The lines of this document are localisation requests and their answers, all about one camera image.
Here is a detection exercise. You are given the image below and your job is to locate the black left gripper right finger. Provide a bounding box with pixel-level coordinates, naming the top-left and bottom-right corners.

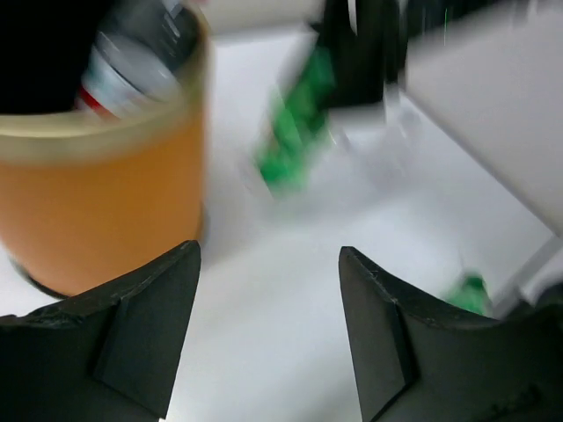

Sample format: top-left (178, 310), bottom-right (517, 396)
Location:
top-left (339, 246), bottom-right (562, 421)

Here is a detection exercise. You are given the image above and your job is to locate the clear bottle red label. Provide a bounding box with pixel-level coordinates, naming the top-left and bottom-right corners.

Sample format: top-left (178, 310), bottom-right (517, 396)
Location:
top-left (76, 1), bottom-right (199, 118)

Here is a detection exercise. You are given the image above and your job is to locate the small green bottle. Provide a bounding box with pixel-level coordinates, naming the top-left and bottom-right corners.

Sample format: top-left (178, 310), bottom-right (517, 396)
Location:
top-left (253, 47), bottom-right (336, 194)

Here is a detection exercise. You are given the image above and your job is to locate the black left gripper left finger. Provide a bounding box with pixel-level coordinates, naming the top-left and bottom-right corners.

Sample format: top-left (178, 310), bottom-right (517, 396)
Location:
top-left (1, 241), bottom-right (201, 421)

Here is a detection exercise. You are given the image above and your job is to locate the crushed green plastic bottle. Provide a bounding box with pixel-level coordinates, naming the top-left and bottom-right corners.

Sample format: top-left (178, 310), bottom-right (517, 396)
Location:
top-left (444, 272), bottom-right (491, 317)

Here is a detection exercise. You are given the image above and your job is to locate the orange cylindrical bin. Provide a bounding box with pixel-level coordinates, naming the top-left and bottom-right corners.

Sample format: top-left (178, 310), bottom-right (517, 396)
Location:
top-left (1, 1), bottom-right (209, 297)

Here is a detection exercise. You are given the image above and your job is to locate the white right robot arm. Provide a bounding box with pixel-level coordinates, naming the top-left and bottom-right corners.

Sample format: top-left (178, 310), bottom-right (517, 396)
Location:
top-left (203, 3), bottom-right (562, 307)

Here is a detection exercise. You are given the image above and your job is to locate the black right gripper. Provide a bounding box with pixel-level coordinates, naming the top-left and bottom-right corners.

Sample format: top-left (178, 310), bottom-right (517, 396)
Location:
top-left (317, 0), bottom-right (406, 108)

